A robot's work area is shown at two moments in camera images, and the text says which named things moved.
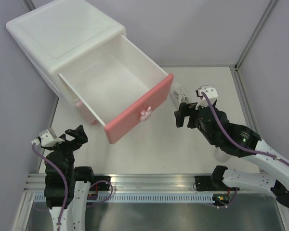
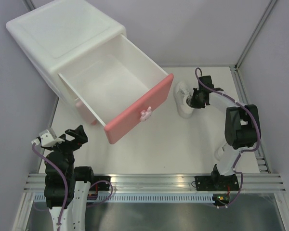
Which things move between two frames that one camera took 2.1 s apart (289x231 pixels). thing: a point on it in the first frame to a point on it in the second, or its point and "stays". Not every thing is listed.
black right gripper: [185, 109] to [193, 103]
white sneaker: [221, 156] stays
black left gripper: [80, 137] stays
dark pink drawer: [117, 81] stays
